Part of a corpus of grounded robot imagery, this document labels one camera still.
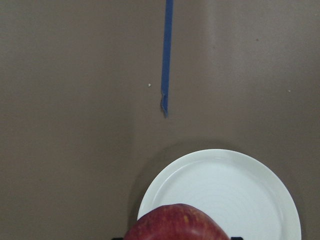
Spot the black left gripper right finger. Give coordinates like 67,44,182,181
230,236,244,240

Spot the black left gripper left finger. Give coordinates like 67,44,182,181
111,237,124,240

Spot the red apple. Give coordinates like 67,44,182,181
124,203,229,240

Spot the white round plate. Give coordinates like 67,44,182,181
137,149,302,240

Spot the long blue tape strip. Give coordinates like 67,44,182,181
160,0,174,118

